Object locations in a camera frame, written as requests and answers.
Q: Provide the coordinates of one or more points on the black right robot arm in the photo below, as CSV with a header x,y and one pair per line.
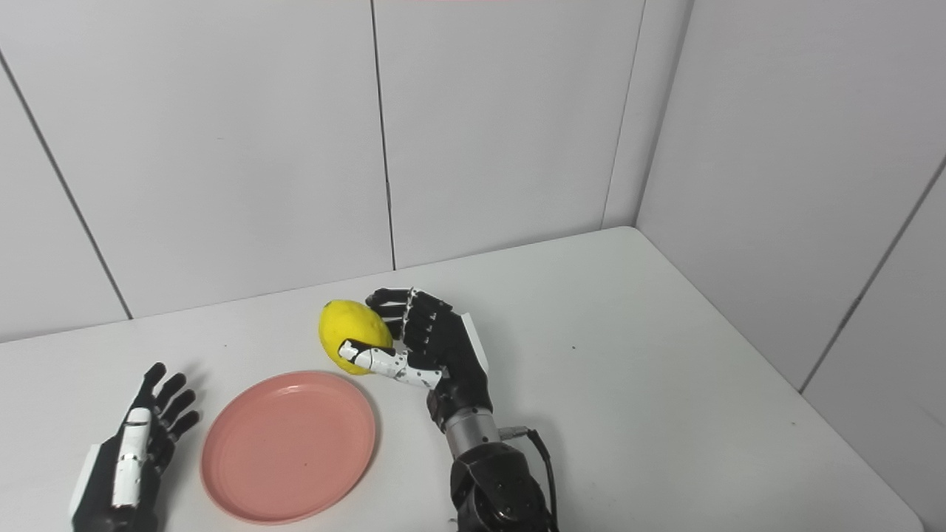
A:
x,y
495,488

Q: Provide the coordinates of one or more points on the pink round plate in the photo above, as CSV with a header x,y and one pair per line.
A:
x,y
288,447

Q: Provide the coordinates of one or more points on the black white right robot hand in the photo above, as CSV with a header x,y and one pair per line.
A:
x,y
451,355

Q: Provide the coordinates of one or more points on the yellow lemon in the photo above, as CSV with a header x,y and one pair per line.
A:
x,y
351,325

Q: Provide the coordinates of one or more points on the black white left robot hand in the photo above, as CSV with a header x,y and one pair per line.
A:
x,y
100,488

